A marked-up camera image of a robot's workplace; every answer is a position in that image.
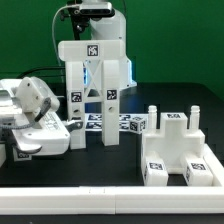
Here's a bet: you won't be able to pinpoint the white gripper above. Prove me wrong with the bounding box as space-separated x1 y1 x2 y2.
12 112 83 156

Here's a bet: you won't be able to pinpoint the white chair back part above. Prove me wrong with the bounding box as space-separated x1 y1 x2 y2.
58 40 125 146

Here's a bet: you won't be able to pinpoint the white chair seat part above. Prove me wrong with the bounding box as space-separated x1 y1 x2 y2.
141 105 205 174

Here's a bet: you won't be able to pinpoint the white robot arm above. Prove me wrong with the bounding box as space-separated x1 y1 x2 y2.
0 0 136 157

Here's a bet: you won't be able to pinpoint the printed marker sheet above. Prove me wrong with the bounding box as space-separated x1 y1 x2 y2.
85 113 147 131

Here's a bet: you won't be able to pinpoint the small white tagged cube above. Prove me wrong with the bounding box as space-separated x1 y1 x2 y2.
13 149 32 162

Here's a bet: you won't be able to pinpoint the white block left edge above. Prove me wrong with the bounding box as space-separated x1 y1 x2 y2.
0 144 6 168

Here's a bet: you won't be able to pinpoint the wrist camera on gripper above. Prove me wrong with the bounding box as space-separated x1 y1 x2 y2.
15 77 60 112

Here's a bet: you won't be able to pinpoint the black cables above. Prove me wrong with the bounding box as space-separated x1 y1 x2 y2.
16 65 66 81

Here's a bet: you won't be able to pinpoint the grey camera cable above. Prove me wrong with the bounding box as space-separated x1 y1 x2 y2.
51 3 81 68

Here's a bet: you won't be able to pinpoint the white frame wall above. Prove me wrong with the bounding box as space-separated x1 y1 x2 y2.
0 147 224 215

